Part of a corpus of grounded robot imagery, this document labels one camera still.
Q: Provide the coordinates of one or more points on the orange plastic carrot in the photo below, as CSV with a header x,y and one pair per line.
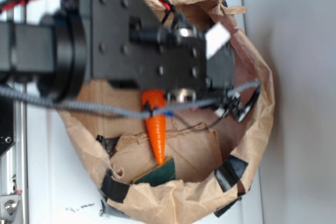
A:
x,y
155,124

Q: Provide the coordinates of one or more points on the brown paper bag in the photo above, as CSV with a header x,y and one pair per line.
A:
x,y
214,164

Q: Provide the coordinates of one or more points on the black mounting bracket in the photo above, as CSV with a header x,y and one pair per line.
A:
x,y
7,125

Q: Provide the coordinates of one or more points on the green scouring sponge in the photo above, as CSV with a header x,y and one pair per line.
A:
x,y
159,175

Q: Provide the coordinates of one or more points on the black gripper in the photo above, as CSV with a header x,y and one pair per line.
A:
x,y
130,48

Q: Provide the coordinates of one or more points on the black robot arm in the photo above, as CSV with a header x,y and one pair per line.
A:
x,y
52,53

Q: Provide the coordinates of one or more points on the metal frame rail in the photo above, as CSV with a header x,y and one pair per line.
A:
x,y
14,187

